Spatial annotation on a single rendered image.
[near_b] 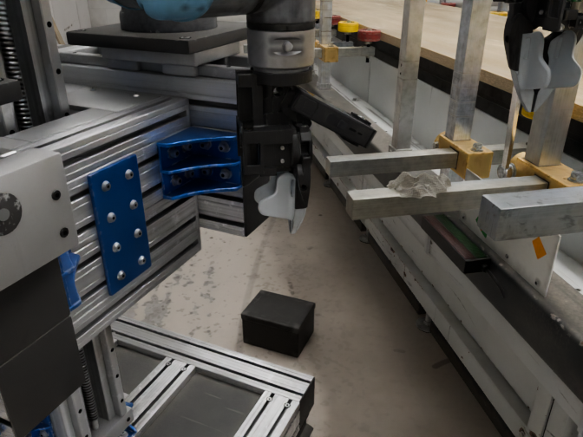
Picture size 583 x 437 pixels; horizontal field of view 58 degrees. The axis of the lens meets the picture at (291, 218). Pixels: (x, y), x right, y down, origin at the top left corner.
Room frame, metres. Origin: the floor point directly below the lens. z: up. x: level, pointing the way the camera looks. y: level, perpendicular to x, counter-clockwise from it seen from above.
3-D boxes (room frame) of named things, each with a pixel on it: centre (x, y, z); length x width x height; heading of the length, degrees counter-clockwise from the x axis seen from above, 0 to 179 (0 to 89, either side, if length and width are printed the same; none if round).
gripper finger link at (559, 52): (0.60, -0.30, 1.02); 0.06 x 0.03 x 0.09; 11
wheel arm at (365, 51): (1.91, -0.08, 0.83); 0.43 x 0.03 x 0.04; 101
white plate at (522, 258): (0.76, -0.34, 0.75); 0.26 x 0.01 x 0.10; 11
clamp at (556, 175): (0.71, -0.38, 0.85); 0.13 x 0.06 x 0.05; 11
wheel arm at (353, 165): (0.93, -0.28, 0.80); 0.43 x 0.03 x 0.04; 101
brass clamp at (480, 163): (0.96, -0.32, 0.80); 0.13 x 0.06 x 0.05; 11
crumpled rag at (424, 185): (0.65, -0.17, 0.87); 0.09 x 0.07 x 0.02; 101
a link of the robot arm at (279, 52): (0.61, 0.01, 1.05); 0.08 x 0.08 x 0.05
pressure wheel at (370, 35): (1.95, -0.27, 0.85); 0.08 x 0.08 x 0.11
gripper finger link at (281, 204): (0.60, 0.01, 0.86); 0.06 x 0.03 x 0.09; 101
